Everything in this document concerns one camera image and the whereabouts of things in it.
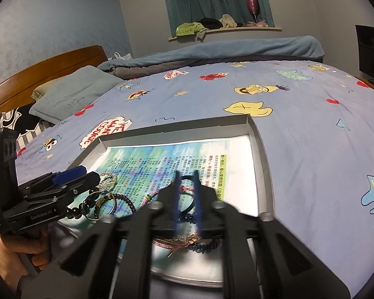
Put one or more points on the green cloth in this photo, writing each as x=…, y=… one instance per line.
x=187, y=29

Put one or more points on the window sill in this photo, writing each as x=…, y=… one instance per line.
x=252, y=28

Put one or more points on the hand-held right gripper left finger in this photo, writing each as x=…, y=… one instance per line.
x=176, y=199

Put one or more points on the beige cloth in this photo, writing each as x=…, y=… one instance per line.
x=229, y=21

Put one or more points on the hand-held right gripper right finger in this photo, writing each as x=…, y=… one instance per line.
x=198, y=205

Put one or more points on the pink glass-shaped balloon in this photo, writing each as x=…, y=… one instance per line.
x=252, y=3

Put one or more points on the printed paper sheet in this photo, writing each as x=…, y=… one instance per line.
x=174, y=155

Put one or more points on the gray cloth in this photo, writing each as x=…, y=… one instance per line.
x=202, y=33

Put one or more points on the white plastic bag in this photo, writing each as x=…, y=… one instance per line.
x=123, y=56

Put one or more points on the gray-blue pillow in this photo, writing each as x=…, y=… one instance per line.
x=74, y=93

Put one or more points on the silver bangle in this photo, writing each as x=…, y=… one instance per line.
x=113, y=207

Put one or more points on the wooden headboard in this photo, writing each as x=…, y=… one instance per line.
x=50, y=65

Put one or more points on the person's left hand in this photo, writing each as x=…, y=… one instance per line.
x=12, y=249

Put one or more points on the blue blanket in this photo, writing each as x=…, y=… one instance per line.
x=221, y=49

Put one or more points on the gray cardboard box tray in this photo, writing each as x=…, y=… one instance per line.
x=265, y=162

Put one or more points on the black monitor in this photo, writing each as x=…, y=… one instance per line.
x=372, y=53

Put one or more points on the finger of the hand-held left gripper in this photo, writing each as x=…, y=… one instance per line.
x=70, y=174
x=81, y=183

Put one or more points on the black cloth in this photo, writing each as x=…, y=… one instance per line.
x=210, y=23

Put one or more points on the beige pillow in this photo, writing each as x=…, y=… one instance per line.
x=42, y=92

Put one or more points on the pink toy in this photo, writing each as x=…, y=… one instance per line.
x=258, y=23

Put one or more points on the gray blanket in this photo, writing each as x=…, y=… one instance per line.
x=137, y=70

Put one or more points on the black and white striped pillow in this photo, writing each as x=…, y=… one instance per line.
x=18, y=118

